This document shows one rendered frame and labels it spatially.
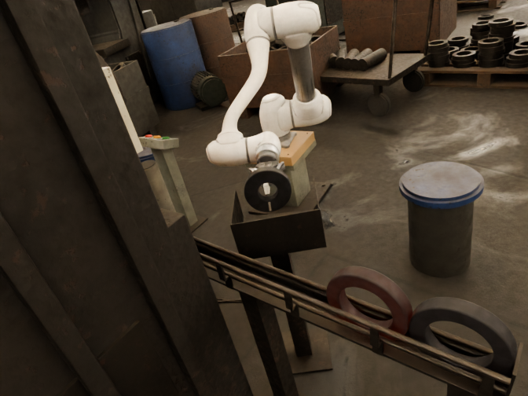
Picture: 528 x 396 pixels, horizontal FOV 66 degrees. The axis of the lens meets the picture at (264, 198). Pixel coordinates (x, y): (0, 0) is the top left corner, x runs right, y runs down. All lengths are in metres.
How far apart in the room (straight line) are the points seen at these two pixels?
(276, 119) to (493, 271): 1.27
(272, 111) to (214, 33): 2.94
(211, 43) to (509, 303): 4.15
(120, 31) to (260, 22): 3.56
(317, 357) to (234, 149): 0.86
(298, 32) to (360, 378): 1.38
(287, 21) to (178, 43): 3.03
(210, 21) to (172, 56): 0.65
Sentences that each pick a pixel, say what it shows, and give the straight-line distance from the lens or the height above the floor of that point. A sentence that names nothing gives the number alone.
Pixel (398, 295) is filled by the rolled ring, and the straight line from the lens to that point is 0.86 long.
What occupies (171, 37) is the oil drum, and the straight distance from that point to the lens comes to 4.75.
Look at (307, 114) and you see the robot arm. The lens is 2.24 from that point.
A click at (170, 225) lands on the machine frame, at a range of 0.99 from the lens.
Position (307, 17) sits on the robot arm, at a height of 1.09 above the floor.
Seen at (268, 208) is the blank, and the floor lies 0.65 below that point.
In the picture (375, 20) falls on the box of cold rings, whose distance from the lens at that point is 4.96.
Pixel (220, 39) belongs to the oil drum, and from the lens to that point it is 5.13.
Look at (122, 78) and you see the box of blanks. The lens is 4.02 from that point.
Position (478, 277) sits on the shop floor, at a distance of 2.00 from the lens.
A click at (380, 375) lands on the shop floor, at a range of 1.66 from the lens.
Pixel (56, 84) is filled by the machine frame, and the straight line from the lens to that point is 0.78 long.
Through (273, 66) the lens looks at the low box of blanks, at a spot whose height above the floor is 0.49.
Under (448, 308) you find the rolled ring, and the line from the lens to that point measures 0.83.
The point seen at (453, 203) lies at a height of 0.41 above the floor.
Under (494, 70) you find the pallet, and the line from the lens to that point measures 3.95.
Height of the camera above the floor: 1.37
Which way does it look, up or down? 31 degrees down
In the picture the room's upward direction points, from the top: 14 degrees counter-clockwise
